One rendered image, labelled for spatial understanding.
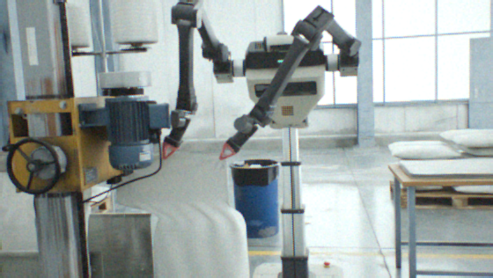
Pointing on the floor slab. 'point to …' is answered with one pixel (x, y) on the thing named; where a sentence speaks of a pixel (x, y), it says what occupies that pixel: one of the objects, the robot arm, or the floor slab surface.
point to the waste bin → (257, 195)
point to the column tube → (65, 237)
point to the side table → (415, 223)
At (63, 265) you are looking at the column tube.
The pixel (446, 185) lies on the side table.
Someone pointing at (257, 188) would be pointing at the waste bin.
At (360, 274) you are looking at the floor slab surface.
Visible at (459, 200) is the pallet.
